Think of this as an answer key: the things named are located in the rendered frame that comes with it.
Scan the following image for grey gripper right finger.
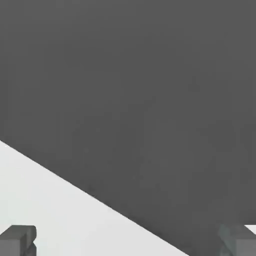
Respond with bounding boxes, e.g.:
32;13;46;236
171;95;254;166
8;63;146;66
218;223;256;256

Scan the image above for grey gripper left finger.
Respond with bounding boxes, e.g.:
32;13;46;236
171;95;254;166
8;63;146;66
0;224;38;256

